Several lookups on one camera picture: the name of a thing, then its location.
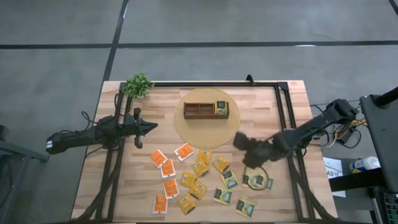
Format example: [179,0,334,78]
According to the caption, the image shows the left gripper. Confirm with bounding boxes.
[123,108,159,149]

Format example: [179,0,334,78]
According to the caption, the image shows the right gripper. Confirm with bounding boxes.
[233,131,282,170]

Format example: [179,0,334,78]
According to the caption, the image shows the packets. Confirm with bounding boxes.
[256,175,274,191]
[211,155,231,174]

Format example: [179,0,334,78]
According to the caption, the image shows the wooden tea organizer box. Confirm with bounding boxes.
[183,101,230,120]

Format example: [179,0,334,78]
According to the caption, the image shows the yellow tea packet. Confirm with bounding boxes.
[188,180,209,201]
[177,193,197,215]
[197,149,213,166]
[179,172,198,189]
[191,159,210,179]

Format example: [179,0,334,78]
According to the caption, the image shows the round woven placemat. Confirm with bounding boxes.
[173,88,241,150]

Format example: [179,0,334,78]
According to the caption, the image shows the green plant in white pot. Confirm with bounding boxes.
[121,72,155,100]

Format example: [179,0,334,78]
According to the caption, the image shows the white paper sheet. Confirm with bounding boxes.
[322,157,347,198]

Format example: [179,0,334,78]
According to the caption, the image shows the black power supply brick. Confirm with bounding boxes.
[337,126,354,144]

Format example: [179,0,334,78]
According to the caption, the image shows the black cart shelf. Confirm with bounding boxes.
[328,167,388,192]

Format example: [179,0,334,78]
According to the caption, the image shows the white bottle with blue label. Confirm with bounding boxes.
[348,156,381,174]

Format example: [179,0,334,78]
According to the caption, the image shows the grey metal stand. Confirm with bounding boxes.
[0,124,50,224]

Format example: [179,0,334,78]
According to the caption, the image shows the black keyboard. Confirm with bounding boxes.
[382,192,398,224]

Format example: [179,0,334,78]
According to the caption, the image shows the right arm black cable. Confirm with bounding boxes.
[243,164,270,191]

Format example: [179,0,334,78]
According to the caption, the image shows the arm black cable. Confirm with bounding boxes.
[81,110,102,125]
[243,164,270,191]

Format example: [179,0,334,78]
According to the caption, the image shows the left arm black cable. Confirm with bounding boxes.
[81,110,102,125]

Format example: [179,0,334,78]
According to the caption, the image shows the yellow cable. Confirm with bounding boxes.
[335,119,368,141]

